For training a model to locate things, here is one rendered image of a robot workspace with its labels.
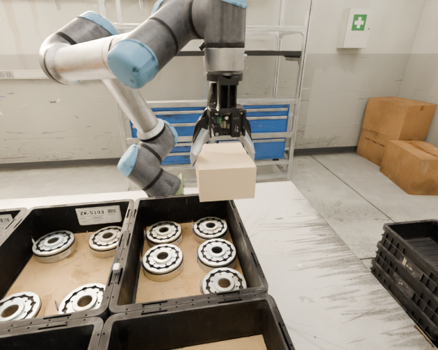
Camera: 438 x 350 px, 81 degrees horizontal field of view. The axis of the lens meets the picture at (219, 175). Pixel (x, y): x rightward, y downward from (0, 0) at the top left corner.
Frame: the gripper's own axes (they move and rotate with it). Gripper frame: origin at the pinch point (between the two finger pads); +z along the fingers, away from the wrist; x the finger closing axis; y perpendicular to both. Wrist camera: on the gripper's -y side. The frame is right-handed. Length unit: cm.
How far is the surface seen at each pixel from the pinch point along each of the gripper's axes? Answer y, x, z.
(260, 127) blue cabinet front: -187, 66, 45
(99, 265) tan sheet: 0.7, -32.7, 27.4
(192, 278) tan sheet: 8.2, -8.4, 27.4
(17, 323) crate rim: 23.0, -38.1, 17.3
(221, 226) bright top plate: -7.5, 1.0, 24.3
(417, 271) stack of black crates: -12, 84, 58
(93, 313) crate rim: 22.9, -25.9, 17.3
